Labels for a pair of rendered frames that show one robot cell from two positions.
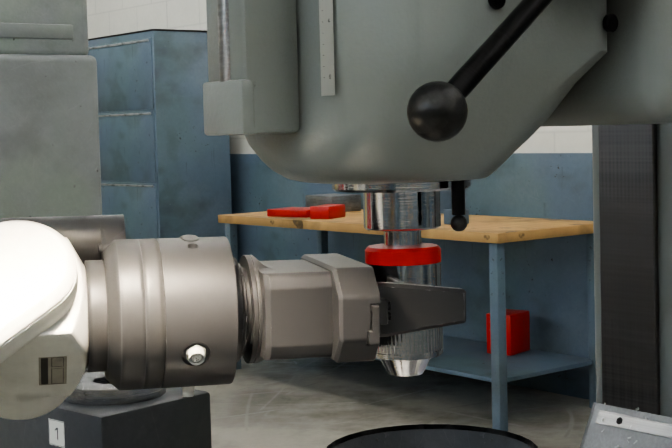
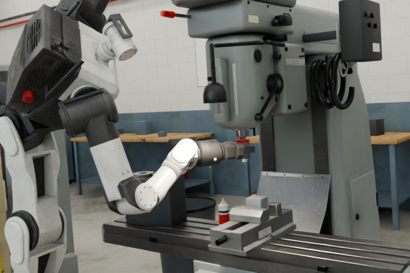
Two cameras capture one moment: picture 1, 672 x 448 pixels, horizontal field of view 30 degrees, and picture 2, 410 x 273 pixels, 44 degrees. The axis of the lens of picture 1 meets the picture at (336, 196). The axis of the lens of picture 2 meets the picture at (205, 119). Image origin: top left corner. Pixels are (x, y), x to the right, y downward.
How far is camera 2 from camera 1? 1.04 m
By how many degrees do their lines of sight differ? 14
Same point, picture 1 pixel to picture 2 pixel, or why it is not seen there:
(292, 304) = (229, 150)
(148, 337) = (208, 156)
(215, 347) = (218, 158)
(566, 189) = (197, 122)
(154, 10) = not seen: hidden behind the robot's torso
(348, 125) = (240, 119)
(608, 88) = (275, 109)
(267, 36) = (226, 105)
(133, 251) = (202, 142)
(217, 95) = (218, 115)
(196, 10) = not seen: hidden behind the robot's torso
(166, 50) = not seen: hidden behind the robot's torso
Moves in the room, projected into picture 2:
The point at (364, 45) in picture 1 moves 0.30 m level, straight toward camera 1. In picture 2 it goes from (243, 106) to (276, 108)
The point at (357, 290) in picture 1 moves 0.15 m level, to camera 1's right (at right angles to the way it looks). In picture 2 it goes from (240, 147) to (282, 142)
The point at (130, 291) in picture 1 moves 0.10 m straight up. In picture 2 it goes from (205, 149) to (202, 119)
